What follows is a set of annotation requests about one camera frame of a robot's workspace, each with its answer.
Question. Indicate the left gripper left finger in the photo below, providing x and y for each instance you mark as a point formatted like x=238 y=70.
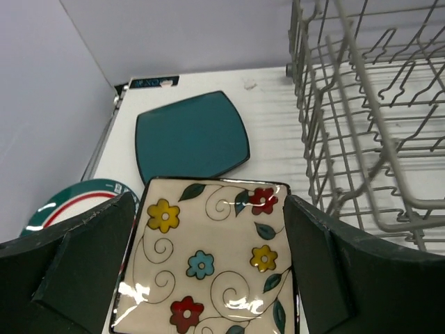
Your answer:
x=61 y=279

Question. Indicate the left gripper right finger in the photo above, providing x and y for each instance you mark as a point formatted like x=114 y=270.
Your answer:
x=353 y=282

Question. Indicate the round plate teal rim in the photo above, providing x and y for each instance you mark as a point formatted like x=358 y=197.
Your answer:
x=74 y=200

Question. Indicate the cream square flower plate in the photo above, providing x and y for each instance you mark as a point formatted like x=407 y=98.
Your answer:
x=208 y=256

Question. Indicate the teal square plate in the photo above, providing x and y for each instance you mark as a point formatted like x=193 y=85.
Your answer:
x=201 y=136

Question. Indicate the left logo sticker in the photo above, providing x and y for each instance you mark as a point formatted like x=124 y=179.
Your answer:
x=154 y=82

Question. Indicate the grey wire dish rack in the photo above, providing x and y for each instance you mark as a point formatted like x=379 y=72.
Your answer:
x=368 y=78

